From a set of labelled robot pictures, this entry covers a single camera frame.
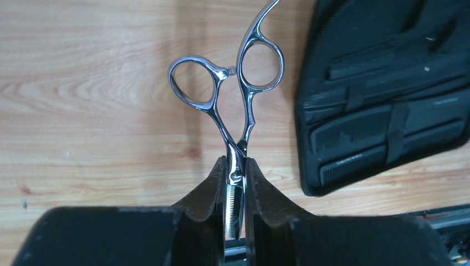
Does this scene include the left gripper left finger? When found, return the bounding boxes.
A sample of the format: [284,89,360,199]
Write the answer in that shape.
[12,157,227,265]

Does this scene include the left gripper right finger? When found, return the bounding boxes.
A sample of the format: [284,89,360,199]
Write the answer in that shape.
[246,158,451,265]

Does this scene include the black straight comb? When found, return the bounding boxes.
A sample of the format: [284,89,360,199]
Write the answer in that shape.
[319,120,466,187]

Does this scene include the black handled tail comb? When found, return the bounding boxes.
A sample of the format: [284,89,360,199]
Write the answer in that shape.
[310,89,469,156]

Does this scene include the silver scissors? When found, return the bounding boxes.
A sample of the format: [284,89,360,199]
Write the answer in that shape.
[167,1,285,239]

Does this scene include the black zip tool case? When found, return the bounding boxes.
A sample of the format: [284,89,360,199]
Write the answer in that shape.
[294,1,469,197]

